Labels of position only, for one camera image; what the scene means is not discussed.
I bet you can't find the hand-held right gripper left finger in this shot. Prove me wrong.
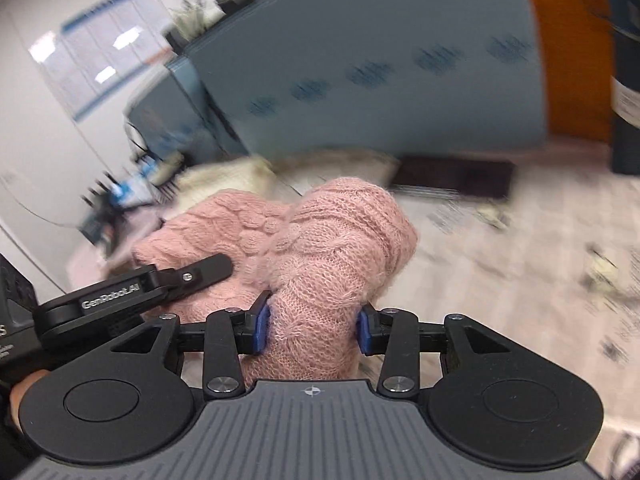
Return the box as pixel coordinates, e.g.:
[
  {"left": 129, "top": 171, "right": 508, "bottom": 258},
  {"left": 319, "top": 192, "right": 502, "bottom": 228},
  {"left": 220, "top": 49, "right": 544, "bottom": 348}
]
[{"left": 111, "top": 291, "right": 274, "bottom": 401}]

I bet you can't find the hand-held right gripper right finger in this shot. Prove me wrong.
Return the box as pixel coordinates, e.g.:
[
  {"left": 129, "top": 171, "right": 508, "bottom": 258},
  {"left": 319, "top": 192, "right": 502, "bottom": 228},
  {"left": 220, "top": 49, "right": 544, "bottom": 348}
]
[{"left": 358, "top": 303, "right": 508, "bottom": 400}]

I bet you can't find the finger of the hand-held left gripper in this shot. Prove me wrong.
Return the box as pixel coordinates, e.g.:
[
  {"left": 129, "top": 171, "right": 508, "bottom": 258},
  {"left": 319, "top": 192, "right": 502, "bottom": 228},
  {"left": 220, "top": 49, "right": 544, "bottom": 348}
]
[{"left": 150, "top": 254, "right": 234, "bottom": 306}]

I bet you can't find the pink knitted sweater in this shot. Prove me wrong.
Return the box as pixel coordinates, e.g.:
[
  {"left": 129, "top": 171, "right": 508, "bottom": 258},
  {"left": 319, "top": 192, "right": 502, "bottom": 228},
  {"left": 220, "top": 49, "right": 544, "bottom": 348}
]
[{"left": 131, "top": 176, "right": 419, "bottom": 386}]

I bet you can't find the person's left hand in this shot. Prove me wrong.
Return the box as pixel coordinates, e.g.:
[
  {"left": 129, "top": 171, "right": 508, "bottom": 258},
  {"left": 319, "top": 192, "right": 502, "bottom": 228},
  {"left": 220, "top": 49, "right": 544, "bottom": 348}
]
[{"left": 9, "top": 370, "right": 51, "bottom": 432}]

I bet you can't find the cream fluffy cloth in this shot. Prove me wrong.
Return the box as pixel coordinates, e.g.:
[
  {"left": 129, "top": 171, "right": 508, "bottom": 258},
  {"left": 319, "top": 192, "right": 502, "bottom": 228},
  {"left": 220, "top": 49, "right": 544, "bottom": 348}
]
[{"left": 172, "top": 150, "right": 401, "bottom": 211}]

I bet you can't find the blue and black clutter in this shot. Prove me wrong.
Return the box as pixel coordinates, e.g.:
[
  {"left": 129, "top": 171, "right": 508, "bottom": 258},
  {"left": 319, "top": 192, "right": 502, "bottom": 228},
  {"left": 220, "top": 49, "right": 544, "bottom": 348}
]
[{"left": 79, "top": 157, "right": 173, "bottom": 258}]

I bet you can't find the small pale scrap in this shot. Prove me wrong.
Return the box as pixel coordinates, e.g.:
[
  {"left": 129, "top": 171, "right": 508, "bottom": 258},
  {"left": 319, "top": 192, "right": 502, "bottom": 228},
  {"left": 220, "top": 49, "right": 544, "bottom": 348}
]
[
  {"left": 582, "top": 242, "right": 628, "bottom": 293},
  {"left": 477, "top": 204, "right": 512, "bottom": 230}
]

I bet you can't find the dark flat board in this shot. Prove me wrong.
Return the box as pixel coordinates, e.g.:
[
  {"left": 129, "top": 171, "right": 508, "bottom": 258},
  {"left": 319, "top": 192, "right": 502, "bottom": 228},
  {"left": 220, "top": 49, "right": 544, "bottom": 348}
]
[{"left": 389, "top": 154, "right": 516, "bottom": 202}]

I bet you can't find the grey-blue partition board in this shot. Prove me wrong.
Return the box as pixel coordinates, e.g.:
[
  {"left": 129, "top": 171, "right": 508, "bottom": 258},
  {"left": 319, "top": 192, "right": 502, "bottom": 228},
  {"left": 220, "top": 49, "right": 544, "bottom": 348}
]
[{"left": 124, "top": 0, "right": 549, "bottom": 163}]

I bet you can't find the orange panel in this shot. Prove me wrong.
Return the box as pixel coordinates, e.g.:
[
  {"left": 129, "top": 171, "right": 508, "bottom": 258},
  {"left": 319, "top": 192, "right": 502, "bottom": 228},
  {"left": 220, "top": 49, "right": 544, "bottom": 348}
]
[{"left": 517, "top": 0, "right": 640, "bottom": 137}]

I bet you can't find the dark blue container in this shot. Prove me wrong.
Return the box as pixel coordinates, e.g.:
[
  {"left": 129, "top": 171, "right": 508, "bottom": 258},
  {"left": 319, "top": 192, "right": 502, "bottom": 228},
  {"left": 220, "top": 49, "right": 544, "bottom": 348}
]
[{"left": 602, "top": 0, "right": 640, "bottom": 177}]

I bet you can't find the black cable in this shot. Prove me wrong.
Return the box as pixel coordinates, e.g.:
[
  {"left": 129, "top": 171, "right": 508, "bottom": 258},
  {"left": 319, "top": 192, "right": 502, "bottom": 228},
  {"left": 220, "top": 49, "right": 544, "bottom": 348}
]
[{"left": 0, "top": 175, "right": 83, "bottom": 228}]

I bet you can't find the wall poster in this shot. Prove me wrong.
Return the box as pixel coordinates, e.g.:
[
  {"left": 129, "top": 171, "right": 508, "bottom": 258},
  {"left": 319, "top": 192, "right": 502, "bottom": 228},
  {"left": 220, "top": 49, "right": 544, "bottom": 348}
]
[{"left": 29, "top": 0, "right": 172, "bottom": 123}]

